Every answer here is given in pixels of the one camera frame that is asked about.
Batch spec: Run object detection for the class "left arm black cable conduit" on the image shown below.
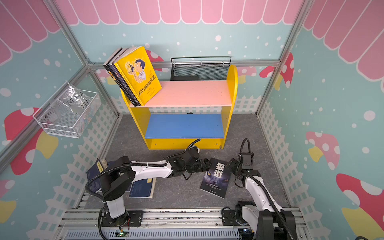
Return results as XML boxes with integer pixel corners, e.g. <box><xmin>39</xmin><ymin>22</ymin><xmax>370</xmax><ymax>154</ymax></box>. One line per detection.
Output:
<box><xmin>84</xmin><ymin>137</ymin><xmax>202</xmax><ymax>202</ymax></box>

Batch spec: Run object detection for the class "clear plastic bag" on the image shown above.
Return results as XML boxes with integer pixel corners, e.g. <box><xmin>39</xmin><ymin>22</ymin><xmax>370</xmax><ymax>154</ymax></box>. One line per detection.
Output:
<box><xmin>56</xmin><ymin>84</ymin><xmax>92</xmax><ymax>122</ymax></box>

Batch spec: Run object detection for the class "black wolf book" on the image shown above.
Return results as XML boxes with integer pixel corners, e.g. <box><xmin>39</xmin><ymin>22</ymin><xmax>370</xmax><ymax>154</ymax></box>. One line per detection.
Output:
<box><xmin>200</xmin><ymin>158</ymin><xmax>232</xmax><ymax>199</ymax></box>

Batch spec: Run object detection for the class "black Murphy's law book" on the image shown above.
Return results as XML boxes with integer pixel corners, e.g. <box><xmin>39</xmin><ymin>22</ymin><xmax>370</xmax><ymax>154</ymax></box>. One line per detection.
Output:
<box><xmin>102</xmin><ymin>47</ymin><xmax>136</xmax><ymax>107</ymax></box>

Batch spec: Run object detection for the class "black mesh wire basket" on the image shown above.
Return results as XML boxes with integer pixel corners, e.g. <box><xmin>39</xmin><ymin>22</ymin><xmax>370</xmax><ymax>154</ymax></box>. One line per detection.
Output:
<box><xmin>171</xmin><ymin>56</ymin><xmax>232</xmax><ymax>81</ymax></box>

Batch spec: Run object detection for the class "yellow pink blue bookshelf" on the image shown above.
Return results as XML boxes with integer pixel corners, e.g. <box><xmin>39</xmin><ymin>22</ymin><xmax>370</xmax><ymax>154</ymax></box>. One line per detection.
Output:
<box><xmin>123</xmin><ymin>65</ymin><xmax>238</xmax><ymax>150</ymax></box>

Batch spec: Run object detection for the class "purple old man book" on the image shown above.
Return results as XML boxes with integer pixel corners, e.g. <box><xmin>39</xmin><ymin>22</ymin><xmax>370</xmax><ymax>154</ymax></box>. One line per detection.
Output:
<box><xmin>107</xmin><ymin>47</ymin><xmax>140</xmax><ymax>107</ymax></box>

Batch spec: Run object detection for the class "yellow cartoon boy book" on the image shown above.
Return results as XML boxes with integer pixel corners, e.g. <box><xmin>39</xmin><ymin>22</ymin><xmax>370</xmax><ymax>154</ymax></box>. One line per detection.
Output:
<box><xmin>113</xmin><ymin>47</ymin><xmax>162</xmax><ymax>106</ymax></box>

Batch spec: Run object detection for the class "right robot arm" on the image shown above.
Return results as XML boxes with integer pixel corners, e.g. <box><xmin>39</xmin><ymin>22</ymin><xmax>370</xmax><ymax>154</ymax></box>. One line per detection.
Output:
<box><xmin>222</xmin><ymin>159</ymin><xmax>298</xmax><ymax>240</ymax></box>

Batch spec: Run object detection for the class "navy book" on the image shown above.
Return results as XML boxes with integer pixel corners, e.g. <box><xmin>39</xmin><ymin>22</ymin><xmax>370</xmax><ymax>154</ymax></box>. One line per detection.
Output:
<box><xmin>129</xmin><ymin>178</ymin><xmax>156</xmax><ymax>199</ymax></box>
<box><xmin>87</xmin><ymin>159</ymin><xmax>108</xmax><ymax>193</ymax></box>

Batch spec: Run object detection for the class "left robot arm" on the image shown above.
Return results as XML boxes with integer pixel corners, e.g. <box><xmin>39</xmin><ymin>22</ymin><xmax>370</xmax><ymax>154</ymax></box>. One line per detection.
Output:
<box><xmin>100</xmin><ymin>146</ymin><xmax>212</xmax><ymax>220</ymax></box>

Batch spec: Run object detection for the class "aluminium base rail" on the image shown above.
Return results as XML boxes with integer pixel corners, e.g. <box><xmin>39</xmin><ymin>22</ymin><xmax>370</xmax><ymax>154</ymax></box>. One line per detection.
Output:
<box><xmin>53</xmin><ymin>206</ymin><xmax>290</xmax><ymax>240</ymax></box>

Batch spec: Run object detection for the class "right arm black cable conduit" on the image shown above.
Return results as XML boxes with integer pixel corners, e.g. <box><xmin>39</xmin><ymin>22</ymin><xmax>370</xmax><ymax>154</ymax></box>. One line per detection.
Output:
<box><xmin>233</xmin><ymin>137</ymin><xmax>296</xmax><ymax>240</ymax></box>

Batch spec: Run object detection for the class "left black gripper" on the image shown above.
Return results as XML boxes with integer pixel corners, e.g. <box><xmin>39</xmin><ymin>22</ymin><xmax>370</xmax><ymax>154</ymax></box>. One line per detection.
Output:
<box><xmin>184</xmin><ymin>159</ymin><xmax>213</xmax><ymax>174</ymax></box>

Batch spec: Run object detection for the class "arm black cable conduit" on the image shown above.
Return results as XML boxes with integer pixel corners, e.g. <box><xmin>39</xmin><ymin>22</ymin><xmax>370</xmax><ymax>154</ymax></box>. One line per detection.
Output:
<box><xmin>84</xmin><ymin>137</ymin><xmax>202</xmax><ymax>202</ymax></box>
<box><xmin>233</xmin><ymin>137</ymin><xmax>296</xmax><ymax>240</ymax></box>

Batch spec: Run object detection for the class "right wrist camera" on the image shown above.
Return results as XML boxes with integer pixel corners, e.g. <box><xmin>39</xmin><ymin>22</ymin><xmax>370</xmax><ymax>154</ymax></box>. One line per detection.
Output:
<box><xmin>242</xmin><ymin>153</ymin><xmax>254</xmax><ymax>169</ymax></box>

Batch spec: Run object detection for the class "white wire wall basket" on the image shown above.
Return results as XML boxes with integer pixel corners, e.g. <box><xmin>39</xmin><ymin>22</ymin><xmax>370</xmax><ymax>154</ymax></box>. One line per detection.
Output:
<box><xmin>33</xmin><ymin>86</ymin><xmax>102</xmax><ymax>139</ymax></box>

